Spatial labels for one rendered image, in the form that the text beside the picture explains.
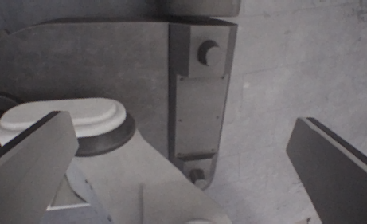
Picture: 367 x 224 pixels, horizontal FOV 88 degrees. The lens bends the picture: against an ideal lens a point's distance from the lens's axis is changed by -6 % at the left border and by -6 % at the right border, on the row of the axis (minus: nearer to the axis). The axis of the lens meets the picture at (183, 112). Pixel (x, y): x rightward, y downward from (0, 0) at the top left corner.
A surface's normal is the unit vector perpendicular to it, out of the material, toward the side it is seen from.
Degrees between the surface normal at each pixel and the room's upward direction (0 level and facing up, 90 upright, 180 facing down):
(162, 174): 90
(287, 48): 0
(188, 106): 0
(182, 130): 0
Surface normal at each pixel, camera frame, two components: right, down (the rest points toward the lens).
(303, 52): 0.21, 0.49
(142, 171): 0.04, -0.87
